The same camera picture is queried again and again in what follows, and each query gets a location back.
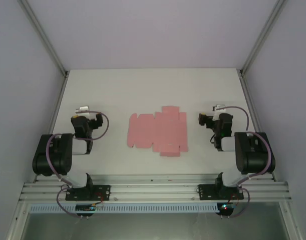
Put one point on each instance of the pink cardboard box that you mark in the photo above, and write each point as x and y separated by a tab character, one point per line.
155	130

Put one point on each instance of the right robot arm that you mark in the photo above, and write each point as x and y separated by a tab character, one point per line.
253	155

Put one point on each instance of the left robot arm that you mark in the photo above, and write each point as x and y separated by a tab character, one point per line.
55	155

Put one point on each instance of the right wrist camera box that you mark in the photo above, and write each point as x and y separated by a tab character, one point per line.
219	108

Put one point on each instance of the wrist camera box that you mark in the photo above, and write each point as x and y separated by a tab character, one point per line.
219	108
82	109

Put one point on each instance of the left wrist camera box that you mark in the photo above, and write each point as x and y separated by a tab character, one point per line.
82	109

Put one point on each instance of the aluminium table side rail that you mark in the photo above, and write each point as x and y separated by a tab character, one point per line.
250	105
58	105

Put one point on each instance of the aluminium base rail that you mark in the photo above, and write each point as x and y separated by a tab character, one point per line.
152	190

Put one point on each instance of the aluminium frame post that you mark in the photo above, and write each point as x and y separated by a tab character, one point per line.
263	32
42	32

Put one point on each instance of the aluminium frame leg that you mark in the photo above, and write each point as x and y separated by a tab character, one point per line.
16	222
290	222

